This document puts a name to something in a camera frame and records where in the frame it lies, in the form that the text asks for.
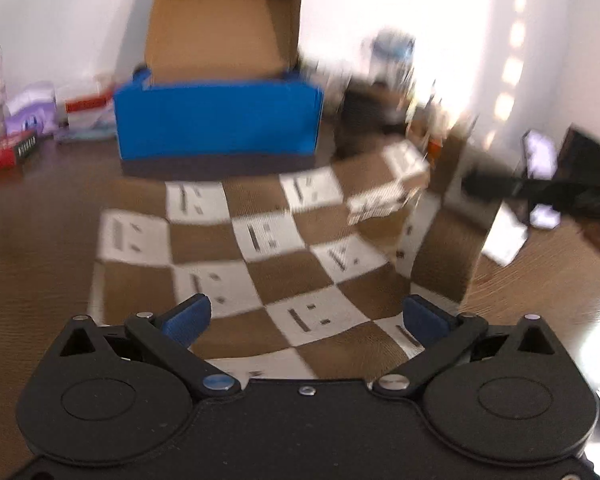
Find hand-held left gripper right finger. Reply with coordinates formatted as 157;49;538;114
372;295;556;401

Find black case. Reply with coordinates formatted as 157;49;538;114
560;124;600;186

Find white paper napkin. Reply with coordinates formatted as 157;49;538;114
481;204;529;267

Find clear plastic bottle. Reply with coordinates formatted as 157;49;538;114
370;30;416;91

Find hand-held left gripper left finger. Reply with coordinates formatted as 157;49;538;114
55;294;242;403

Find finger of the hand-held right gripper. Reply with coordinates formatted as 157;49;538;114
460;159;528;201

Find smartphone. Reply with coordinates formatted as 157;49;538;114
521;130;562;229

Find red and white box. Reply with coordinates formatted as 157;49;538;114
55;77;118;143

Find brown clay pot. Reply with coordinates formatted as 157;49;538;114
337;85;411;156

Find purple tissue packet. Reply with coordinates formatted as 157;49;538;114
5;80;58;136

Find blue cardboard box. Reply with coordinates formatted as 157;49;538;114
112;0;326;178

